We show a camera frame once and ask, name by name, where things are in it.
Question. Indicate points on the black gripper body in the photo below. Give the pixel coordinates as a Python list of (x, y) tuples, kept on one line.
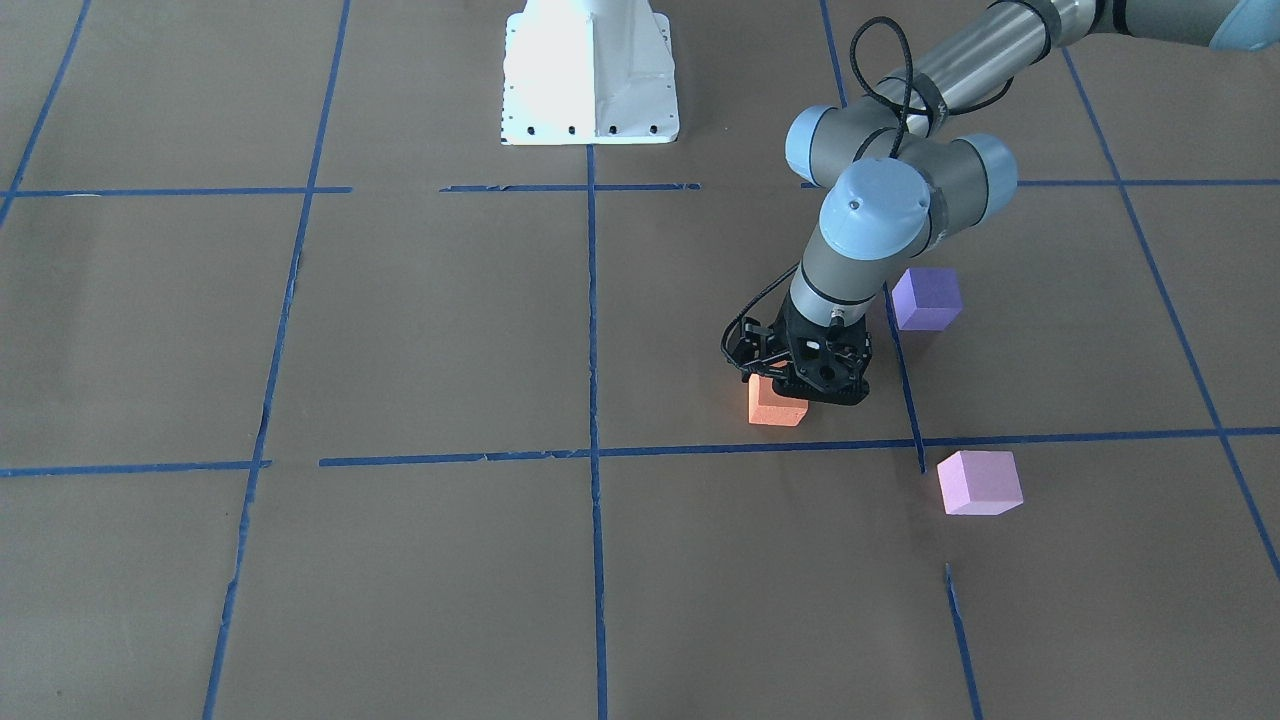
[(762, 349)]

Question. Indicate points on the orange foam block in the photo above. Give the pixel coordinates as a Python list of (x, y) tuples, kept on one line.
[(767, 408)]

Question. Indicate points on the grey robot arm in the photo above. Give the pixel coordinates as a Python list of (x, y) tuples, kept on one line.
[(894, 192)]

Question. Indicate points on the purple foam block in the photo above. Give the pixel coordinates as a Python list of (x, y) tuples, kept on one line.
[(927, 298)]

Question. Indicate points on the pink foam block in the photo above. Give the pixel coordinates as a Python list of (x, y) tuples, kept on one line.
[(980, 483)]

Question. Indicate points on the brown paper table cover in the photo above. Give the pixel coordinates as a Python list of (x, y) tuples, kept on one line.
[(321, 403)]

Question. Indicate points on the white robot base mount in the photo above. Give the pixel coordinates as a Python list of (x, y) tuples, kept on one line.
[(588, 73)]

